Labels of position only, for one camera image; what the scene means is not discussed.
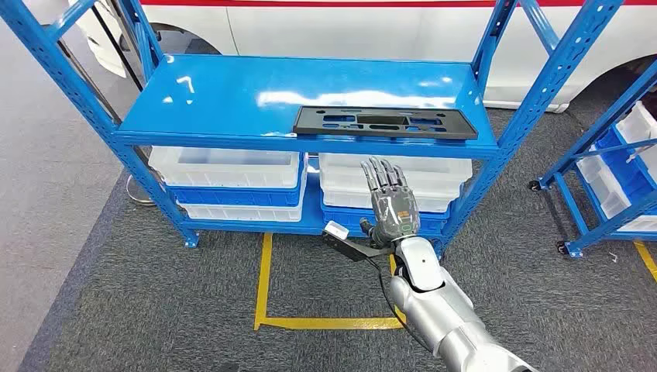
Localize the blue plastic bin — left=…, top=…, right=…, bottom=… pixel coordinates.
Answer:
left=168, top=171, right=306, bottom=208
left=595, top=126, right=657, bottom=206
left=320, top=200, right=452, bottom=237

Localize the yellow floor tape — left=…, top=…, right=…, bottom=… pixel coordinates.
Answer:
left=634, top=241, right=657, bottom=284
left=253, top=233, right=407, bottom=331

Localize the black plastic panel part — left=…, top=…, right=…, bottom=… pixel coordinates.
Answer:
left=292, top=106, right=480, bottom=140

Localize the thin black rod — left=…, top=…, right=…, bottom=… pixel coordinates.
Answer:
left=92, top=0, right=145, bottom=92

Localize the white car red stripe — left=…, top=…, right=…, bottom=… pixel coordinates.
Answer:
left=67, top=0, right=657, bottom=113

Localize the black camera bracket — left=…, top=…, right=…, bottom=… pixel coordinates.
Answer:
left=322, top=233, right=394, bottom=263

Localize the chrome base stanchion pole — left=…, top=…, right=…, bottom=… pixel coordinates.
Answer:
left=43, top=22, right=157, bottom=208

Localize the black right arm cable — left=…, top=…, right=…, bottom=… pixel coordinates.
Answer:
left=366, top=257, right=432, bottom=353

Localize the blue wheeled shelf rack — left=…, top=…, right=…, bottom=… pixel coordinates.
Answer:
left=528, top=56, right=657, bottom=259

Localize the blue metal shelf rack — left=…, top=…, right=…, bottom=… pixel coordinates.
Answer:
left=0, top=0, right=624, bottom=258

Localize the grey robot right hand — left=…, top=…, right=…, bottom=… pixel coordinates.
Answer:
left=359, top=156, right=421, bottom=248

